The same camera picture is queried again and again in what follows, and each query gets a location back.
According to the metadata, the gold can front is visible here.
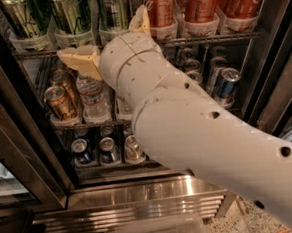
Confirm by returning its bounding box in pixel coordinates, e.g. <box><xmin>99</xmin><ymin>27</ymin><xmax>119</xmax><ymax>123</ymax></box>
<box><xmin>44</xmin><ymin>86</ymin><xmax>78</xmax><ymax>121</ymax></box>

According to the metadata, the glass fridge door left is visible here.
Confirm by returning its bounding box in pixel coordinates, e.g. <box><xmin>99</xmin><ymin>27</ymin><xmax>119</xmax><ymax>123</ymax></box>
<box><xmin>0</xmin><ymin>65</ymin><xmax>70</xmax><ymax>217</ymax></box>

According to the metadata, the red cola can left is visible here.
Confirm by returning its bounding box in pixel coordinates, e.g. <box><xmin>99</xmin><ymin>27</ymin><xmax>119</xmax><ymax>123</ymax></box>
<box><xmin>144</xmin><ymin>0</ymin><xmax>175</xmax><ymax>28</ymax></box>

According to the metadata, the red cola can middle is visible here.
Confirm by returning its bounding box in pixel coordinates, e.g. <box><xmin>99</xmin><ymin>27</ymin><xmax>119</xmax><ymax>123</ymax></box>
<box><xmin>184</xmin><ymin>0</ymin><xmax>218</xmax><ymax>24</ymax></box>

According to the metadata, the gold can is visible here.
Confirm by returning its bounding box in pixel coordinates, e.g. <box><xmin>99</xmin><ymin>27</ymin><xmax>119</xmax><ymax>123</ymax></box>
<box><xmin>50</xmin><ymin>71</ymin><xmax>79</xmax><ymax>106</ymax></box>
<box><xmin>54</xmin><ymin>59</ymin><xmax>71</xmax><ymax>72</ymax></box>
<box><xmin>44</xmin><ymin>86</ymin><xmax>78</xmax><ymax>121</ymax></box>

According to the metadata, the water bottle front middle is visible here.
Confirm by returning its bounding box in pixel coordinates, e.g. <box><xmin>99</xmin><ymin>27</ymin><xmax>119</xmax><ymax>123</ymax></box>
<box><xmin>115</xmin><ymin>95</ymin><xmax>133</xmax><ymax>121</ymax></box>

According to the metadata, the gold can back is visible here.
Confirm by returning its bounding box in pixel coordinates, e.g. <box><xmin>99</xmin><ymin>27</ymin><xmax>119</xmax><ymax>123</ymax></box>
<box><xmin>54</xmin><ymin>59</ymin><xmax>71</xmax><ymax>72</ymax></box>

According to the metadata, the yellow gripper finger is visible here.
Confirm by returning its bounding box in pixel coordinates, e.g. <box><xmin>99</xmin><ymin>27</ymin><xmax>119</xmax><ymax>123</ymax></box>
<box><xmin>56</xmin><ymin>44</ymin><xmax>102</xmax><ymax>81</ymax></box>
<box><xmin>129</xmin><ymin>4</ymin><xmax>150</xmax><ymax>36</ymax></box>

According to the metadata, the gold can middle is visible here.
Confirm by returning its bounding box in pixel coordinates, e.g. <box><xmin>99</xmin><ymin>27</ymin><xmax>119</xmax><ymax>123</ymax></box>
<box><xmin>50</xmin><ymin>71</ymin><xmax>79</xmax><ymax>106</ymax></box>

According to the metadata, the stainless steel fridge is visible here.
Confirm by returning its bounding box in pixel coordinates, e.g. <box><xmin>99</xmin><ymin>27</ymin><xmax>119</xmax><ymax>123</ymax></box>
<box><xmin>0</xmin><ymin>0</ymin><xmax>292</xmax><ymax>233</ymax></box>

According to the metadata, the blue can bottom left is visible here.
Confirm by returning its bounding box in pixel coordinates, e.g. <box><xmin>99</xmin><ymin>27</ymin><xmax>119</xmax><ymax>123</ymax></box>
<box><xmin>71</xmin><ymin>138</ymin><xmax>94</xmax><ymax>164</ymax></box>

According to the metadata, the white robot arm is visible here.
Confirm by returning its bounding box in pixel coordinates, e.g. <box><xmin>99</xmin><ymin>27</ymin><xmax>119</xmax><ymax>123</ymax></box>
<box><xmin>57</xmin><ymin>31</ymin><xmax>292</xmax><ymax>229</ymax></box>

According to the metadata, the green can shelf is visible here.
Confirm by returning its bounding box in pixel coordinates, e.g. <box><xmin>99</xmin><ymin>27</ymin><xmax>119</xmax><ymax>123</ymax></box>
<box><xmin>97</xmin><ymin>0</ymin><xmax>130</xmax><ymax>31</ymax></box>
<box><xmin>0</xmin><ymin>0</ymin><xmax>51</xmax><ymax>39</ymax></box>
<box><xmin>48</xmin><ymin>0</ymin><xmax>91</xmax><ymax>35</ymax></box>

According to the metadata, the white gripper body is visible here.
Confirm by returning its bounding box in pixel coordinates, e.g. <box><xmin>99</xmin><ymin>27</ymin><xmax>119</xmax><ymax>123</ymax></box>
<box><xmin>98</xmin><ymin>32</ymin><xmax>162</xmax><ymax>91</ymax></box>

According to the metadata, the blue silver can front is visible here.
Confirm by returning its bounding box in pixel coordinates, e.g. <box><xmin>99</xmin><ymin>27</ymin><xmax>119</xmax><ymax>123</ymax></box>
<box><xmin>215</xmin><ymin>67</ymin><xmax>241</xmax><ymax>106</ymax></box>

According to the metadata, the water bottle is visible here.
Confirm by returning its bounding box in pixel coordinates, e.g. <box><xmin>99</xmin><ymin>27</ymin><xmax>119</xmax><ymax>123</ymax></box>
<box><xmin>76</xmin><ymin>73</ymin><xmax>111</xmax><ymax>124</ymax></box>
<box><xmin>115</xmin><ymin>95</ymin><xmax>133</xmax><ymax>121</ymax></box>

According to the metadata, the open fridge door right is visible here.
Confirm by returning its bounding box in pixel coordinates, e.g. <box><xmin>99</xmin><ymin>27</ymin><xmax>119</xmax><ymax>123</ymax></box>
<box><xmin>250</xmin><ymin>37</ymin><xmax>292</xmax><ymax>149</ymax></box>

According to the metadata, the water bottle front left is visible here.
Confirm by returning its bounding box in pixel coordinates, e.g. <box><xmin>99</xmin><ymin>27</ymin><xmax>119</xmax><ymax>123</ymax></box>
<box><xmin>76</xmin><ymin>73</ymin><xmax>111</xmax><ymax>124</ymax></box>

